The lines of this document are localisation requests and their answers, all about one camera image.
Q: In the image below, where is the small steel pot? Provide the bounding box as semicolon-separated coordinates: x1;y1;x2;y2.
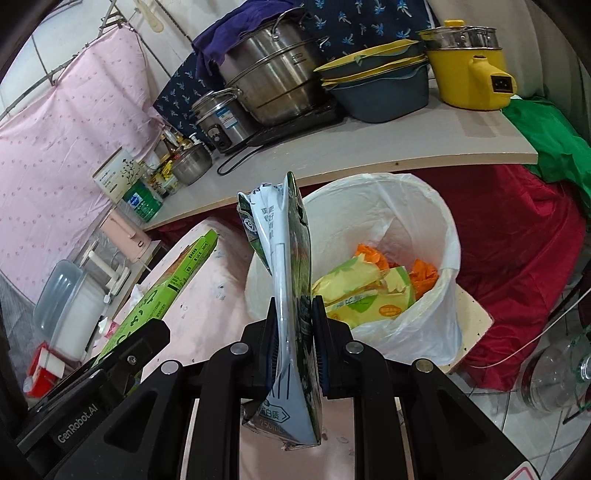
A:
172;143;213;186

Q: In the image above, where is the green tin can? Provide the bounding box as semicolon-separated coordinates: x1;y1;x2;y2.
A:
122;180;164;223

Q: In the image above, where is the pink dotted cloth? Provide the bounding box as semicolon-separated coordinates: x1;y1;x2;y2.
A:
0;25;162;305

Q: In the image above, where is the green cardboard box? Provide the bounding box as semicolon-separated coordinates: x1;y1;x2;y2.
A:
92;229;219;370

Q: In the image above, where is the green cloth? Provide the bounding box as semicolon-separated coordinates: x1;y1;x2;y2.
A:
502;97;591;217

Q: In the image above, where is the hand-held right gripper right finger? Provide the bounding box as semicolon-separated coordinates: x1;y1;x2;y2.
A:
311;295;532;480

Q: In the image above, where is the white box plant print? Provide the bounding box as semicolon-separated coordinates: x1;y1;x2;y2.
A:
92;148;141;201

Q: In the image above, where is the yellow lid jar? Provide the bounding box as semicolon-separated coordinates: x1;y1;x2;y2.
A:
154;167;181;195

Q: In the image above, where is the white trash bin with liner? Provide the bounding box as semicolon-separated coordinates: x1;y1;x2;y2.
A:
245;173;462;367

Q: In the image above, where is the pink kettle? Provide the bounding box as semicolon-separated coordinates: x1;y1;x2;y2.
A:
99;208;155;259

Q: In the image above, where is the black power cable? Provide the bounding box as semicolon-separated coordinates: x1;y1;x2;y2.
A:
217;138;269;176

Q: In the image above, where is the blue basin yellow rim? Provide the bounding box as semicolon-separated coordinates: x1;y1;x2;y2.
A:
323;62;431;123
314;41;428;86

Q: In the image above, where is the yellow green tissue pack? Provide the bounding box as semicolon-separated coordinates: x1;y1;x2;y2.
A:
311;256;416;329

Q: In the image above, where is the beige wooden board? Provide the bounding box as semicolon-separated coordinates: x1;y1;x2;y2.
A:
441;286;495;376

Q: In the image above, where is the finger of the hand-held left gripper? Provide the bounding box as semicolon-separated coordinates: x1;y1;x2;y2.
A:
91;318;171;394

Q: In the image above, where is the blue floral cloth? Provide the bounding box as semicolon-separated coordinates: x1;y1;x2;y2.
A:
152;0;439;125

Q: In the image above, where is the red cloth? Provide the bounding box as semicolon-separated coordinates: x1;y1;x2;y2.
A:
157;164;587;393

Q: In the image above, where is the orange plastic wrapper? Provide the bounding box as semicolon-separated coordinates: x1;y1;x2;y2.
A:
355;244;437;301

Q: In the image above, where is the black induction cooker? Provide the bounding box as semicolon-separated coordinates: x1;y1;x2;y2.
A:
245;99;345;146

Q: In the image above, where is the green patterned snack bag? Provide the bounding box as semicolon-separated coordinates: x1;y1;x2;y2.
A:
236;172;324;450

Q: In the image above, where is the white dish rack clear lid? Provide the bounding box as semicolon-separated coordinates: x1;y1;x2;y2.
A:
33;259;105;361

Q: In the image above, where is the red and white box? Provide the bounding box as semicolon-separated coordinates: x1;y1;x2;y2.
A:
23;344;66;398

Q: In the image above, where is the white curved counter board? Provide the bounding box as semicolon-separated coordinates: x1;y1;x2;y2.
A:
142;99;540;232

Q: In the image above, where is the purple cloth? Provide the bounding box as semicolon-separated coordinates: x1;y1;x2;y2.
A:
193;0;308;79

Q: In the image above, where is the clear glass container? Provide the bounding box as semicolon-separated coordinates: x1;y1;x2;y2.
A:
522;337;591;416

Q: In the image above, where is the yellow electric pot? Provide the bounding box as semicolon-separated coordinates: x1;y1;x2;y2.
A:
418;19;518;110

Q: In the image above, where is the steel rice cooker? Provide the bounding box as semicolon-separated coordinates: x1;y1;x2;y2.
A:
190;88;257;154

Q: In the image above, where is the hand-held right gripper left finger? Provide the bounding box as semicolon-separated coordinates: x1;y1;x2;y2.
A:
46;295;280;480

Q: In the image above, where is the brown sauce bottle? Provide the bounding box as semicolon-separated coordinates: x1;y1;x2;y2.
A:
161;129;184;154

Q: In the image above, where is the large steel steamer pot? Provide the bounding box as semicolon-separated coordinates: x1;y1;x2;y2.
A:
217;9;331;127

